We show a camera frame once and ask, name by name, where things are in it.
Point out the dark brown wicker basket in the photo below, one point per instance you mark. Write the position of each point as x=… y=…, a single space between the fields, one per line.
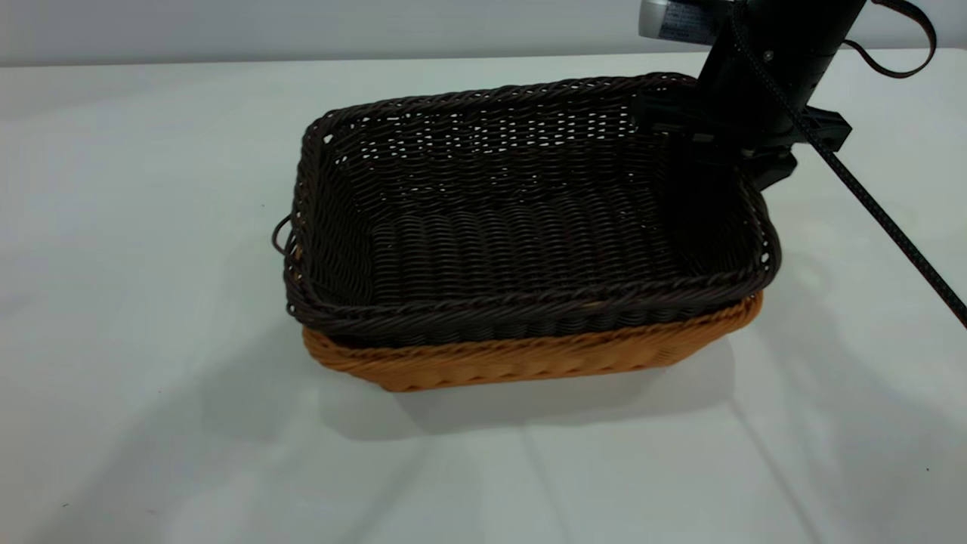
x=514 y=242

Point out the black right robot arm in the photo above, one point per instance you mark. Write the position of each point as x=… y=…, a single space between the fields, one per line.
x=801 y=19

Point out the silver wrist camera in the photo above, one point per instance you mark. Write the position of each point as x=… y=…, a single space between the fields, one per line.
x=672 y=19

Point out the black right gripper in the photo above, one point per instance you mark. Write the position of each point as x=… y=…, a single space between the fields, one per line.
x=755 y=98

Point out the light brown wicker basket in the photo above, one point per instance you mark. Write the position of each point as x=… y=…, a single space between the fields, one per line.
x=529 y=359

